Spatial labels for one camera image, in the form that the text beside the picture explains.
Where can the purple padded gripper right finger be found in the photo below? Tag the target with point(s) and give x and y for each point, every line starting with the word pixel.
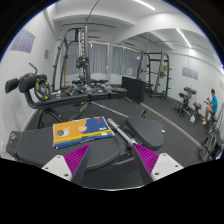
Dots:
pixel 153 166

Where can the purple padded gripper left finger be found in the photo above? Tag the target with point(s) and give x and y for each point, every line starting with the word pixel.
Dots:
pixel 72 166

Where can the orange and blue towel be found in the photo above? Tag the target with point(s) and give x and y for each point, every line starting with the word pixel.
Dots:
pixel 79 131

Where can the chrome barbell bar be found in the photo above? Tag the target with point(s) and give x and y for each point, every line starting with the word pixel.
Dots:
pixel 112 124

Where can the black bench seat pad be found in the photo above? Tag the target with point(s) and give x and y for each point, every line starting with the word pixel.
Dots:
pixel 148 131

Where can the black padded workout bench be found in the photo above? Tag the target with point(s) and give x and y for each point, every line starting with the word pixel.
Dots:
pixel 35 147

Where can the dumbbell rack with dumbbells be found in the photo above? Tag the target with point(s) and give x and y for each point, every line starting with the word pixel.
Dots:
pixel 97 90

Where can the black flat panel board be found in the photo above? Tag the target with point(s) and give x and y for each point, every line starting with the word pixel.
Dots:
pixel 135 89

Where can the black yellow weight plate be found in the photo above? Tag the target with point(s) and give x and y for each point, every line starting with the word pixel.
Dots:
pixel 42 90

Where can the person in blue shirt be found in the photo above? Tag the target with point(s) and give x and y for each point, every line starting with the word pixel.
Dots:
pixel 212 105

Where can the grey window curtains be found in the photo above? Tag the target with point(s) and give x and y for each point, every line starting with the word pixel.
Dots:
pixel 122 59

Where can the large wall mirror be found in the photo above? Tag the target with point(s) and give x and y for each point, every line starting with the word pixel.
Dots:
pixel 183 68

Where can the small brown wall plaque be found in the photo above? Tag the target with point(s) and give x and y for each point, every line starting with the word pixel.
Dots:
pixel 46 55

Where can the purple wall poster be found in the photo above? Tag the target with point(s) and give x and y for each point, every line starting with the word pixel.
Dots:
pixel 23 41

